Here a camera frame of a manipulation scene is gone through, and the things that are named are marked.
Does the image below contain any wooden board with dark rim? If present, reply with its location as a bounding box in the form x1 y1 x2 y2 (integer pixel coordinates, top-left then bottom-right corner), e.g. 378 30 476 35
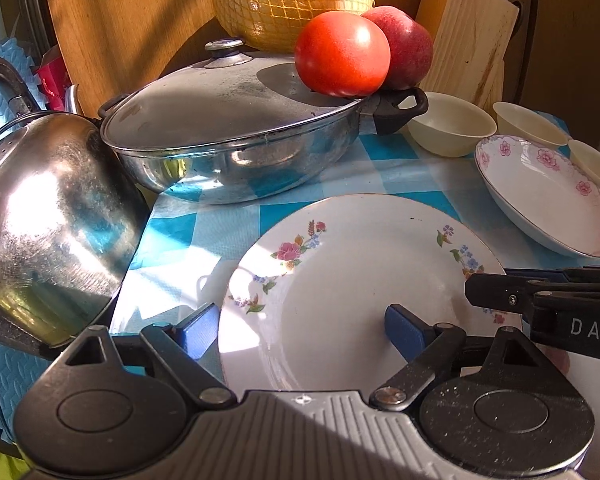
505 0 600 136

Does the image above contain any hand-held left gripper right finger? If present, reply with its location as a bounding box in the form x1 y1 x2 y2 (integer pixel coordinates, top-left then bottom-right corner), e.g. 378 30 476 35
370 304 556 411

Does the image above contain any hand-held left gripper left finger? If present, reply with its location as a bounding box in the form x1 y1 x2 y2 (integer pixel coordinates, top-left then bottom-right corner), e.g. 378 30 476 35
50 302 238 408

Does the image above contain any round wooden cutting board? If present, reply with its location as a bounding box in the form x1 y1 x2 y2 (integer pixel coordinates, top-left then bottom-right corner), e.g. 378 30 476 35
40 0 456 121

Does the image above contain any metal tray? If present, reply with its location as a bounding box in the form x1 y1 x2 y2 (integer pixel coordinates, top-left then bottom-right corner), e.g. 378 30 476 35
10 0 56 58

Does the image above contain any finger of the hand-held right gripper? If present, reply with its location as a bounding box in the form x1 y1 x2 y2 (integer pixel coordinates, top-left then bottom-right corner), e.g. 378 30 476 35
465 267 600 321

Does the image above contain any deep plate with pink flowers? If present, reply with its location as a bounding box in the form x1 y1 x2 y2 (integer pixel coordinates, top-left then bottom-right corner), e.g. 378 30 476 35
475 135 600 260

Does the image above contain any red packet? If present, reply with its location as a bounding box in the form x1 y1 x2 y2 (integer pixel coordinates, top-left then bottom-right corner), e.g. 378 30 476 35
35 57 73 111

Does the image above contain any pomelo in yellow net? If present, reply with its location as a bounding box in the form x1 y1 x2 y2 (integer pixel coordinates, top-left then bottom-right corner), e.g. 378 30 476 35
212 0 376 53

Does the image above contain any steel kettle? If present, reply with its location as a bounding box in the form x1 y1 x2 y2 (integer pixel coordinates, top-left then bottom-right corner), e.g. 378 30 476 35
0 55 151 358

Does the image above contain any red tomato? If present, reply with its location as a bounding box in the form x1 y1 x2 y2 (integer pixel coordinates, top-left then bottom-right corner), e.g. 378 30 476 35
294 11 392 98

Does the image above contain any red apple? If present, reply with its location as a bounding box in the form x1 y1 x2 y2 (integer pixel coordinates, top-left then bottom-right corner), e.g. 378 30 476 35
361 6 434 92

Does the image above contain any white plate with colourful flowers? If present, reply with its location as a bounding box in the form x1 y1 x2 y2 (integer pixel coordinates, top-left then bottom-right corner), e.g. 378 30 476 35
217 192 523 393

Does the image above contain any small white bowl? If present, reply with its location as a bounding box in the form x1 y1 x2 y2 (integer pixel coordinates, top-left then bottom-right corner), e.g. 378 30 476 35
567 139 600 206
492 101 571 148

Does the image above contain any steel pan lid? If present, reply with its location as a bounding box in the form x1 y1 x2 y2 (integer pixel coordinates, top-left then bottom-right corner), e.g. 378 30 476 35
101 37 366 153

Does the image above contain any wooden knife block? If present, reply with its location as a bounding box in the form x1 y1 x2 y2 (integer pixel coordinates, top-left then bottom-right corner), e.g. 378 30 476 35
415 0 521 116

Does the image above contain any large white bowl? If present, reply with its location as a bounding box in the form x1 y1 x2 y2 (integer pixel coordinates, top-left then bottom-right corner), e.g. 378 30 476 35
407 91 497 157

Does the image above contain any blue white checkered tablecloth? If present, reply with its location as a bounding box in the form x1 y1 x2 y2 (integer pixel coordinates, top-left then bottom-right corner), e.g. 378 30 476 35
110 110 600 336

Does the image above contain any steel pan with black handles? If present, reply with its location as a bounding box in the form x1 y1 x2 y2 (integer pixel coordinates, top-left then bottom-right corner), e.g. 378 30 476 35
97 87 429 206

